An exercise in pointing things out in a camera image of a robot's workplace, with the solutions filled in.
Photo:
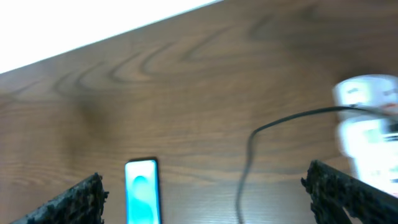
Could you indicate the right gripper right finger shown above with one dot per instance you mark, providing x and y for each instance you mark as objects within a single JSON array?
[{"x": 337, "y": 197}]

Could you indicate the blue Galaxy smartphone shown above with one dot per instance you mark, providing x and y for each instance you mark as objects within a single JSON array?
[{"x": 143, "y": 194}]

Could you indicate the white power strip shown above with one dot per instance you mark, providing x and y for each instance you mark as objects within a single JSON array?
[{"x": 367, "y": 140}]

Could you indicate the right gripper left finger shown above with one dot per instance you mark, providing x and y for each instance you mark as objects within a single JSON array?
[{"x": 81, "y": 204}]

